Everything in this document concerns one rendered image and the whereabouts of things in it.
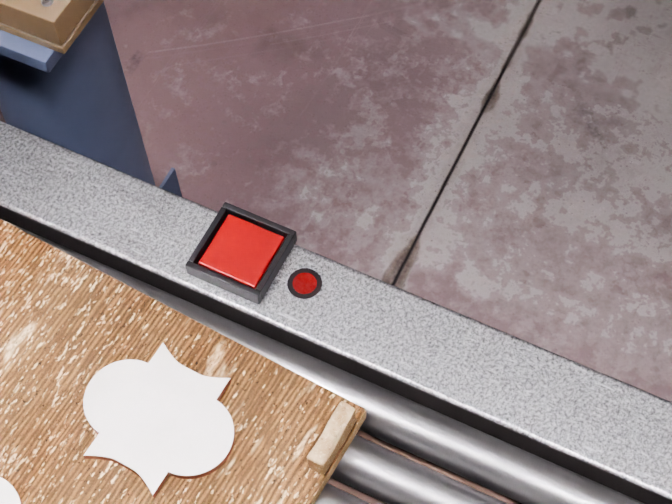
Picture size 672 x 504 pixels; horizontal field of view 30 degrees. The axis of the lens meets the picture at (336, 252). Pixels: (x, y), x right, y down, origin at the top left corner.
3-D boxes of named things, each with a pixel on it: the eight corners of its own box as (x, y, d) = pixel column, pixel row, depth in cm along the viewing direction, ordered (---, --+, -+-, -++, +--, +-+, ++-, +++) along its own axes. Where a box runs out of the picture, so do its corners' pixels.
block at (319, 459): (341, 410, 107) (340, 397, 104) (359, 420, 106) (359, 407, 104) (306, 468, 104) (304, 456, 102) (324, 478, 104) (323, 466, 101)
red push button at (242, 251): (229, 220, 119) (228, 212, 118) (286, 243, 117) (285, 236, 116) (198, 270, 116) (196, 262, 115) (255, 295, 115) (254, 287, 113)
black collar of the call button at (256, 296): (226, 210, 119) (224, 201, 118) (297, 240, 117) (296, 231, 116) (186, 273, 116) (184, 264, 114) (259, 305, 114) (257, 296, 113)
